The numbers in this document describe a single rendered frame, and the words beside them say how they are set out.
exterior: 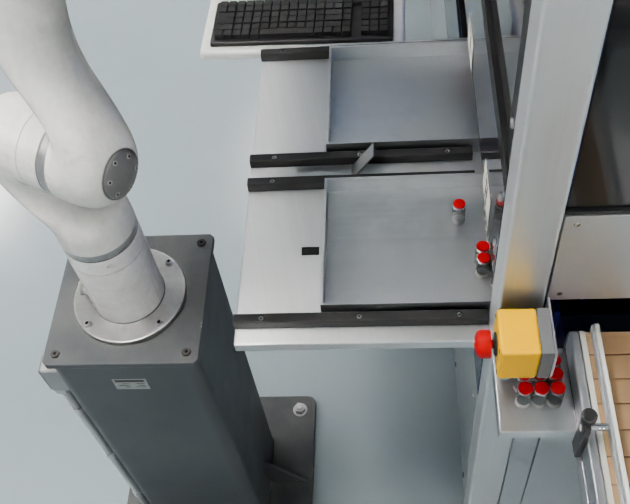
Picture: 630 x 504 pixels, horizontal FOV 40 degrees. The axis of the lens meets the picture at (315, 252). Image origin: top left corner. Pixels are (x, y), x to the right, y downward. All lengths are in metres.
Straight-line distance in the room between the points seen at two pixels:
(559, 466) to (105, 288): 0.95
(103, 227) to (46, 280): 1.43
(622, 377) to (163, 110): 2.09
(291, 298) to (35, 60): 0.57
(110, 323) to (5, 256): 1.37
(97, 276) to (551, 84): 0.74
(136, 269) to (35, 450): 1.14
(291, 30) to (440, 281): 0.75
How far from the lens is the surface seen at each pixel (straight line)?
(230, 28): 1.96
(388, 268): 1.42
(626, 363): 1.31
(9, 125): 1.20
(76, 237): 1.27
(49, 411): 2.45
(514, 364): 1.20
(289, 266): 1.44
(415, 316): 1.35
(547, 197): 1.05
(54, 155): 1.13
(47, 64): 1.09
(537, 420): 1.30
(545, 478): 1.85
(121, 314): 1.42
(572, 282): 1.21
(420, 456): 2.22
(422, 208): 1.49
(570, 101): 0.94
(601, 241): 1.14
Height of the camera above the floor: 2.05
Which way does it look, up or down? 54 degrees down
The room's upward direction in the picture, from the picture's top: 9 degrees counter-clockwise
